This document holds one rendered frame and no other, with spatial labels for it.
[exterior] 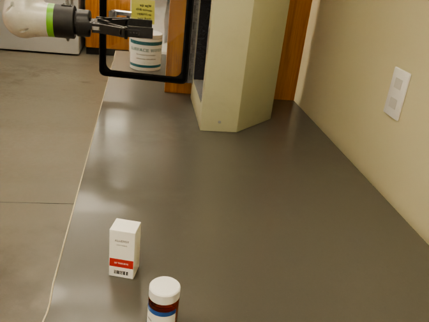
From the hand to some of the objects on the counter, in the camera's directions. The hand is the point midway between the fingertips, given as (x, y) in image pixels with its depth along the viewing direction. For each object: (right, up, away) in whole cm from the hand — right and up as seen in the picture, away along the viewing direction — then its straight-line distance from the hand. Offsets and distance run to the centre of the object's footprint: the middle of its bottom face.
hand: (148, 29), depth 136 cm
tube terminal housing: (+25, -23, +17) cm, 38 cm away
